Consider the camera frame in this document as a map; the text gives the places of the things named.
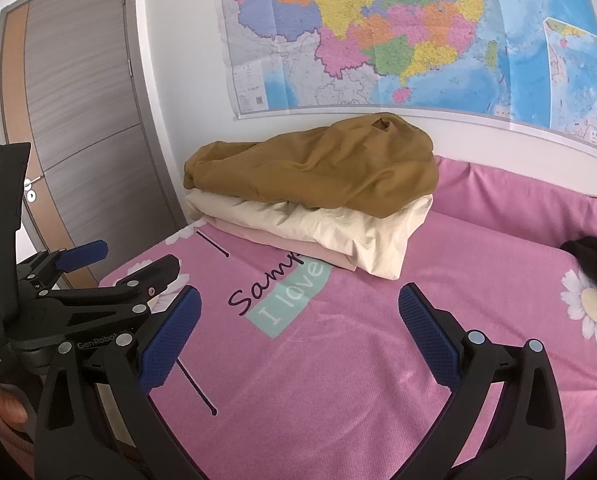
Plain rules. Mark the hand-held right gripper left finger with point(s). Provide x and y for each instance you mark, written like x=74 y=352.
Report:
x=171 y=340

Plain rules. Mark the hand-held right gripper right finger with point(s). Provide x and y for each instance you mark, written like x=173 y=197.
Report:
x=428 y=335

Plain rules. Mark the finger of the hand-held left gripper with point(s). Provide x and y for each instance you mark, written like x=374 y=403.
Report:
x=86 y=254
x=138 y=285

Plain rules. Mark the brown jacket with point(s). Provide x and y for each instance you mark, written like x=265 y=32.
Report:
x=328 y=170

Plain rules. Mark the person's left hand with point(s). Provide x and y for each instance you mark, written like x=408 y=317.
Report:
x=11 y=405

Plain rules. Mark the pink printed blanket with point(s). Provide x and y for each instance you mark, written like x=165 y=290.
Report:
x=353 y=360

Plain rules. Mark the cream garment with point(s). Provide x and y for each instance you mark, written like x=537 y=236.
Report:
x=353 y=235

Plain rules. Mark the pale pink folded garment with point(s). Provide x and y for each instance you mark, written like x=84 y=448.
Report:
x=323 y=256

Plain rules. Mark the grey wooden door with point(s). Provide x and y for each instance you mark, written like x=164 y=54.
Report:
x=78 y=85

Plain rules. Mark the colourful wall map poster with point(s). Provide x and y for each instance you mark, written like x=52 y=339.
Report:
x=378 y=35

